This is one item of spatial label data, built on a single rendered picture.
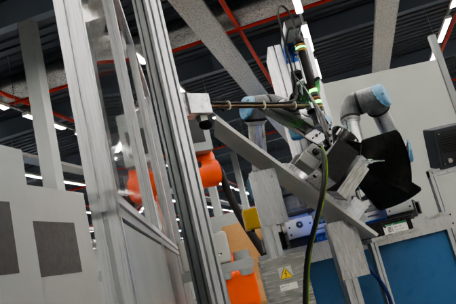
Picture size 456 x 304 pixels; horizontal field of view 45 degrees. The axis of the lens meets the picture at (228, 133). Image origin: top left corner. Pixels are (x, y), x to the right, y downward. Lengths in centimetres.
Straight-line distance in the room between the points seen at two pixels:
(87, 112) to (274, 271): 113
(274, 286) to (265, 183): 36
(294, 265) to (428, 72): 289
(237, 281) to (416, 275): 352
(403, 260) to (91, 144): 196
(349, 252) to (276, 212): 29
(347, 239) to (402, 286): 68
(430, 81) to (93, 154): 381
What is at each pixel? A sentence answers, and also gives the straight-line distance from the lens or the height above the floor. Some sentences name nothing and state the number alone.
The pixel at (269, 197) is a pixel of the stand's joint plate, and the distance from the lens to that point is 199.
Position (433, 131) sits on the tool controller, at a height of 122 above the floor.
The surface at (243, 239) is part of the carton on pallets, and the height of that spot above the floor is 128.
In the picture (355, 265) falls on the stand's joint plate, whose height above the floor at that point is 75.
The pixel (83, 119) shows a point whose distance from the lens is 90.
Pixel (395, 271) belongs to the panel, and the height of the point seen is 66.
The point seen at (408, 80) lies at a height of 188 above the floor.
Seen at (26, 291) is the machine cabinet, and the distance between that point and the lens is 462.
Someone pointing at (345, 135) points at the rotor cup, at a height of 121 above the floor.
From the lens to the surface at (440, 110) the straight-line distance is 447.
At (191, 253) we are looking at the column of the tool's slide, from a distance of 172.
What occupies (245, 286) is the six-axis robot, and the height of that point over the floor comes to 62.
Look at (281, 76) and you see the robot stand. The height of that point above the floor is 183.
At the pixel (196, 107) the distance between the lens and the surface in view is 183.
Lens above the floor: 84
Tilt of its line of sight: 13 degrees up
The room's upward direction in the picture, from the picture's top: 14 degrees counter-clockwise
